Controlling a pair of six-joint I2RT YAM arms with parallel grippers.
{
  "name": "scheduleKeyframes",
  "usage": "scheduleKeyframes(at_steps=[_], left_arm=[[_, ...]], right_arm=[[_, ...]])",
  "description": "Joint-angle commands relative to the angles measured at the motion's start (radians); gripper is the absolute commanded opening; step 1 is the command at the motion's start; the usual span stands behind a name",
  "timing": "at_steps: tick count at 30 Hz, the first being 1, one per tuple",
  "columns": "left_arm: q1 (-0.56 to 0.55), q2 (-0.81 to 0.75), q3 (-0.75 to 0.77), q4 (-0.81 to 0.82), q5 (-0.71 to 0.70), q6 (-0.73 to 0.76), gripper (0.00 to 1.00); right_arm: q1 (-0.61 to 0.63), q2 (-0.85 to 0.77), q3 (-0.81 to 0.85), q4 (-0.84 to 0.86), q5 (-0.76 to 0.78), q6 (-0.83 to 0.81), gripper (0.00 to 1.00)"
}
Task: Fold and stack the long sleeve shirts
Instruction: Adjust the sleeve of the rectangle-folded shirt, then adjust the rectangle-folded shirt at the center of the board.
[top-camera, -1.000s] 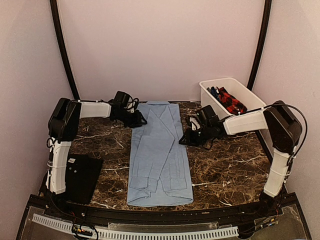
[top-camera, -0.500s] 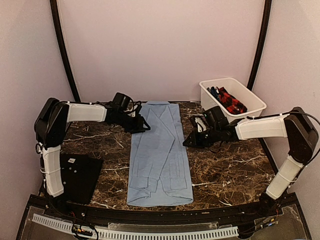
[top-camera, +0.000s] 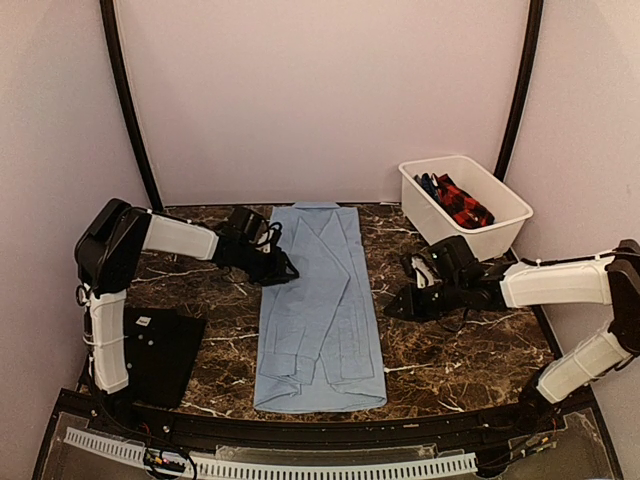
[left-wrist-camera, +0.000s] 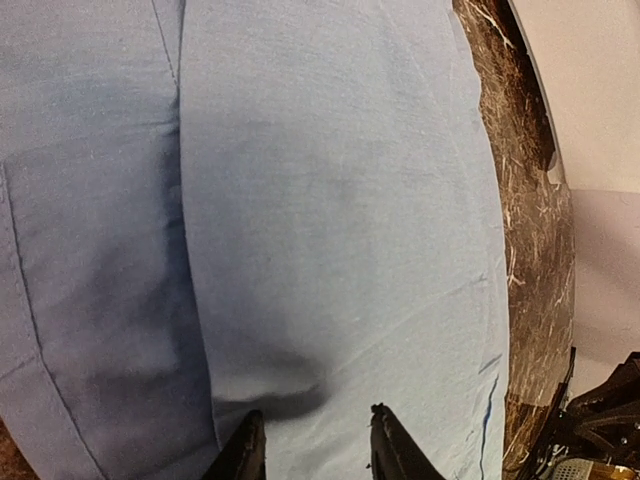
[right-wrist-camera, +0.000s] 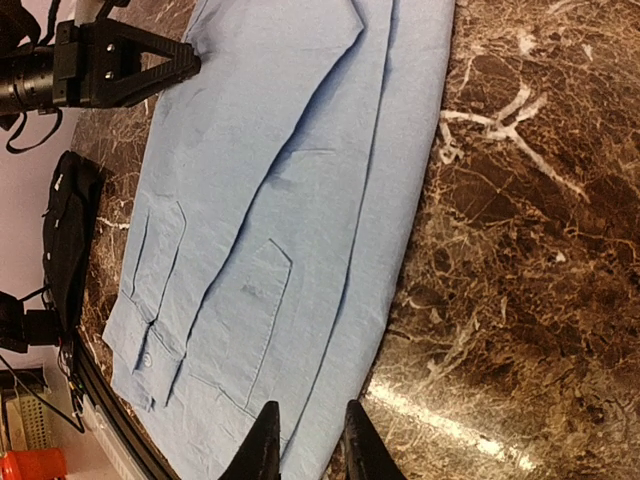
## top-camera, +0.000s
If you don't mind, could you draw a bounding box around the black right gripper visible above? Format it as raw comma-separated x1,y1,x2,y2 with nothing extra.
383,276,466,323

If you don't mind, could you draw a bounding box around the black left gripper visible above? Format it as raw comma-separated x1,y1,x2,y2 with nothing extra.
235,242,299,286

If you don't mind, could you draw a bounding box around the light blue long sleeve shirt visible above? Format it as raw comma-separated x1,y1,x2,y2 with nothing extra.
254,203,387,414

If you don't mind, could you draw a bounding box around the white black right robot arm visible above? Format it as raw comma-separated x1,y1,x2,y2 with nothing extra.
384,236,639,434

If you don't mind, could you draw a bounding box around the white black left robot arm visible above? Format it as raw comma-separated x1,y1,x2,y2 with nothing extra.
74,198,299,394

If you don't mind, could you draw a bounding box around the red black plaid shirt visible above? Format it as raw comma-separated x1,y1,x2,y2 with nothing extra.
432,174,495,229

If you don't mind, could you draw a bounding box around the white plastic bin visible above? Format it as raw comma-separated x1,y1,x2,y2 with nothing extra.
398,155,533,261

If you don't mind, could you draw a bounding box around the blue black plaid shirt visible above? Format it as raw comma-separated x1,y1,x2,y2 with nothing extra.
414,173,440,203

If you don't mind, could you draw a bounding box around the folded black shirt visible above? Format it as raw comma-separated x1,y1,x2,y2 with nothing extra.
124,307,206,408

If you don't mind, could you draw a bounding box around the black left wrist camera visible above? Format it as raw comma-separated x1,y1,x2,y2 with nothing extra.
227,207,267,244

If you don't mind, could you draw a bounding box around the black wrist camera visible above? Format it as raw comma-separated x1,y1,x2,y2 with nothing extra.
400,235,484,289
227,207,267,244

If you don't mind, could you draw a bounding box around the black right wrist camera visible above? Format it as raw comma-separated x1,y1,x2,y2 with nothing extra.
400,235,484,289

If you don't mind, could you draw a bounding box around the white slotted cable duct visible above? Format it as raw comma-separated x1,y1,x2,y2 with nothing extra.
63,427,478,479

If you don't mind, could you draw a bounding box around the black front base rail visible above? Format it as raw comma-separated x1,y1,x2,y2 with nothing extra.
29,387,626,480

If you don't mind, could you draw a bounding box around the black left corner post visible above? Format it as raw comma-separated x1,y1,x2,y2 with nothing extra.
99,0,164,211

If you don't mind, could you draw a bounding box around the black corner post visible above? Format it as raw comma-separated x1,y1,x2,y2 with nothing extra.
99,0,164,211
493,0,544,181

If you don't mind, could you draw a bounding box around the black right corner post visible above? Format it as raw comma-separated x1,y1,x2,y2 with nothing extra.
493,0,544,181

